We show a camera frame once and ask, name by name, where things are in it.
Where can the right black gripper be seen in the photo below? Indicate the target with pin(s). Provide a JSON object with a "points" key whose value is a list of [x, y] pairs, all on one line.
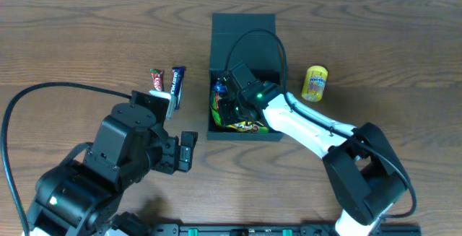
{"points": [[229, 110]]}

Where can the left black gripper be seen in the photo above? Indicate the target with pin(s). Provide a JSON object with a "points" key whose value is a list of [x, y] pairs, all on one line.
{"points": [[178, 153]]}

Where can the yellow Hacks candy bag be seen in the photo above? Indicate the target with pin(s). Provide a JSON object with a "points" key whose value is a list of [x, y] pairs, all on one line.
{"points": [[252, 127]]}

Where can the blue Oreo cookie pack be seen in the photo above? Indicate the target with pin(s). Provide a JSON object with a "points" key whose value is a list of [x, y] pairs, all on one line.
{"points": [[220, 88]]}

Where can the green Haribo gummy bag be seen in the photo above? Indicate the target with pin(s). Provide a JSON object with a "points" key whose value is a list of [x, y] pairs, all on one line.
{"points": [[218, 118]]}

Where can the dark green box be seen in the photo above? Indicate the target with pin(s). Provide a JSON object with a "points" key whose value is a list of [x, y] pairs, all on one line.
{"points": [[241, 36]]}

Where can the blue Dairy Milk bar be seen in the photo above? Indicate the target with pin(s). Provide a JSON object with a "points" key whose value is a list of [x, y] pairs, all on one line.
{"points": [[177, 83]]}

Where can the yellow Mentos bottle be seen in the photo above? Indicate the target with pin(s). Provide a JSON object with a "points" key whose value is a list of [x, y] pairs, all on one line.
{"points": [[314, 84]]}

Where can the green red KitKat Milo bar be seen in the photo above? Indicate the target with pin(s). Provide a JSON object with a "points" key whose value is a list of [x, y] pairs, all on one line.
{"points": [[157, 79]]}

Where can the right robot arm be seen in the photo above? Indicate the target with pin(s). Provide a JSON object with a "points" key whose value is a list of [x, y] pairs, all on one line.
{"points": [[367, 177]]}

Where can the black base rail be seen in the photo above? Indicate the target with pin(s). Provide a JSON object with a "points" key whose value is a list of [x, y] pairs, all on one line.
{"points": [[129, 224]]}

